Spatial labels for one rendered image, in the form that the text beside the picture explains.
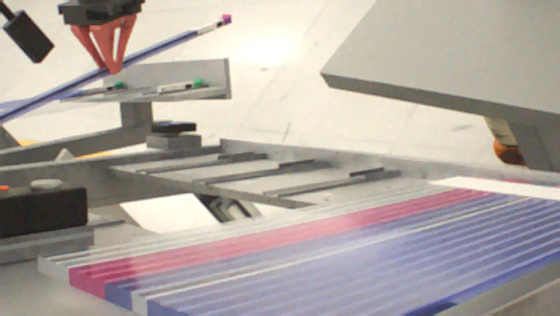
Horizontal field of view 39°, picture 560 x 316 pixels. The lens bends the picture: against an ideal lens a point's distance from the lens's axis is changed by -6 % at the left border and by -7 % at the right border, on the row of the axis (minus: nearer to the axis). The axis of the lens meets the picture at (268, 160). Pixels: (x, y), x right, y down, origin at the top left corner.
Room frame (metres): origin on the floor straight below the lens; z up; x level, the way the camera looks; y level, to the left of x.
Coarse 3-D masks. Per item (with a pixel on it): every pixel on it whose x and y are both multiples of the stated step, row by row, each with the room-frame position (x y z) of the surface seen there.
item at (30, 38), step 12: (24, 12) 0.66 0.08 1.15; (12, 24) 0.65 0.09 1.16; (24, 24) 0.65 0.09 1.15; (12, 36) 0.65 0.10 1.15; (24, 36) 0.65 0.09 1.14; (36, 36) 0.66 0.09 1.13; (24, 48) 0.65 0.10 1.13; (36, 48) 0.65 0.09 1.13; (48, 48) 0.66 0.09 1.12; (36, 60) 0.65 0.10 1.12
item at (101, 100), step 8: (152, 88) 1.13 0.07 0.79; (160, 88) 1.13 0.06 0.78; (104, 96) 1.09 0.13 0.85; (112, 96) 1.09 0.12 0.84; (120, 96) 1.10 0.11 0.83; (128, 96) 1.11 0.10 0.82; (136, 96) 1.11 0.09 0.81; (144, 96) 1.12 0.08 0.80; (56, 104) 1.06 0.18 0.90; (64, 104) 1.06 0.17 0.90; (72, 104) 1.07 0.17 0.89; (80, 104) 1.07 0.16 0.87; (88, 104) 1.08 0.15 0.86; (96, 104) 1.08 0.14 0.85; (32, 112) 1.04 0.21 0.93; (40, 112) 1.04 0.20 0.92; (48, 112) 1.05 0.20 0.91
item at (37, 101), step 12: (180, 36) 1.04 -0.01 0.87; (192, 36) 1.05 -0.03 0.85; (144, 48) 1.01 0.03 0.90; (156, 48) 1.01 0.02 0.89; (168, 48) 1.02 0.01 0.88; (132, 60) 0.98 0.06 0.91; (96, 72) 0.94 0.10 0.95; (108, 72) 0.95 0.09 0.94; (60, 84) 0.92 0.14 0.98; (72, 84) 0.92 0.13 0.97; (84, 84) 0.93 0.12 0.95; (36, 96) 0.90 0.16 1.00; (48, 96) 0.89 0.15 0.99; (60, 96) 0.90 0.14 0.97; (12, 108) 0.87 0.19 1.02; (24, 108) 0.87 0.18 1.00; (36, 108) 0.88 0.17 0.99; (0, 120) 0.85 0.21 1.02
